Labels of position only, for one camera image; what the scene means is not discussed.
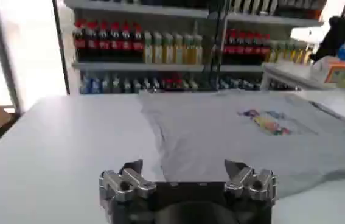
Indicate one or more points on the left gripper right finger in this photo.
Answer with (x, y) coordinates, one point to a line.
(251, 182)

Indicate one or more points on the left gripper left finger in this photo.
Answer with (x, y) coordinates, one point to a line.
(129, 184)

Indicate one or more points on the grey shirt with colourful print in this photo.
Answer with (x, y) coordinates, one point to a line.
(221, 137)

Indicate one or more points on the white side table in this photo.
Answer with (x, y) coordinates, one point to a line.
(287, 73)

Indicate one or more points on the shelf unit with bottles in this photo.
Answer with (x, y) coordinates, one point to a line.
(251, 45)
(148, 48)

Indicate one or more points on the orange and white tissue box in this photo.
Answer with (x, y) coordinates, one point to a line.
(336, 71)

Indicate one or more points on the person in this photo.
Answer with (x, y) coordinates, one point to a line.
(339, 33)

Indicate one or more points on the thin black window post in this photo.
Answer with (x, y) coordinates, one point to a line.
(61, 51)

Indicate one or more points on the thick grey window post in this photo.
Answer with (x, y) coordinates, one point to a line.
(3, 61)

